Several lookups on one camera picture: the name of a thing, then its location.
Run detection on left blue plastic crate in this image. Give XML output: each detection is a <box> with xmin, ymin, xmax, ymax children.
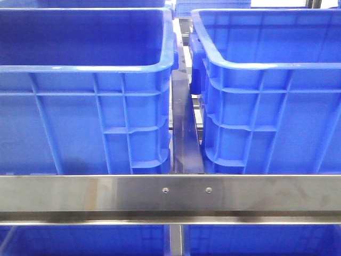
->
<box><xmin>1</xmin><ymin>8</ymin><xmax>177</xmax><ymax>175</ymax></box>

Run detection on blue plastic crate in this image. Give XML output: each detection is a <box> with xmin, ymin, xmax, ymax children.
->
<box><xmin>190</xmin><ymin>9</ymin><xmax>340</xmax><ymax>174</ymax></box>
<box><xmin>1</xmin><ymin>8</ymin><xmax>177</xmax><ymax>175</ymax></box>

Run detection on right blue plastic crate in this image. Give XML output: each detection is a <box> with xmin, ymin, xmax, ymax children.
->
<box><xmin>190</xmin><ymin>9</ymin><xmax>340</xmax><ymax>174</ymax></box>

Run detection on lower right blue crate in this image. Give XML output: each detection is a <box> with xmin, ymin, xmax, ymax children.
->
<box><xmin>185</xmin><ymin>225</ymin><xmax>340</xmax><ymax>255</ymax></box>

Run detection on rear right blue crate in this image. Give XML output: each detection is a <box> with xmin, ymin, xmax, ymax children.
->
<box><xmin>175</xmin><ymin>0</ymin><xmax>251</xmax><ymax>18</ymax></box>

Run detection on lower left blue crate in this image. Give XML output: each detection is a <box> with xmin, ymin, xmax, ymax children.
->
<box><xmin>1</xmin><ymin>225</ymin><xmax>170</xmax><ymax>255</ymax></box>

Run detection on rear left blue crate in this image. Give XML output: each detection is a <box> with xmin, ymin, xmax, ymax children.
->
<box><xmin>1</xmin><ymin>0</ymin><xmax>174</xmax><ymax>10</ymax></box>

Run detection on left rail screw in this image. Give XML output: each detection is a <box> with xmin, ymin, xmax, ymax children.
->
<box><xmin>162</xmin><ymin>187</ymin><xmax>169</xmax><ymax>194</ymax></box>

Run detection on stainless steel shelf rail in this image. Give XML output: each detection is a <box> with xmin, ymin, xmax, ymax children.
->
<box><xmin>1</xmin><ymin>174</ymin><xmax>340</xmax><ymax>225</ymax></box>

